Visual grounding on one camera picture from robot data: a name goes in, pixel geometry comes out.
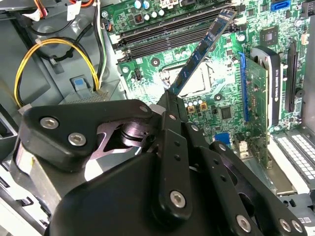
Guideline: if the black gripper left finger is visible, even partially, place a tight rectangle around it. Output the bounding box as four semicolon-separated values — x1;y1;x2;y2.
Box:
16;90;194;219

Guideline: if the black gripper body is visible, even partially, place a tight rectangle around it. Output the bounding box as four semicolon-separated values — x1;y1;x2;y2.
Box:
46;120;237;236

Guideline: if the blue RAM stick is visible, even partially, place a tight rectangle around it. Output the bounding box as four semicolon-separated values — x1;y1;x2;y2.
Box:
168;7;238;94

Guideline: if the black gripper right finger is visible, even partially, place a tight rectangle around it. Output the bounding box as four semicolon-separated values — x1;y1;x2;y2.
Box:
177;97;308;236

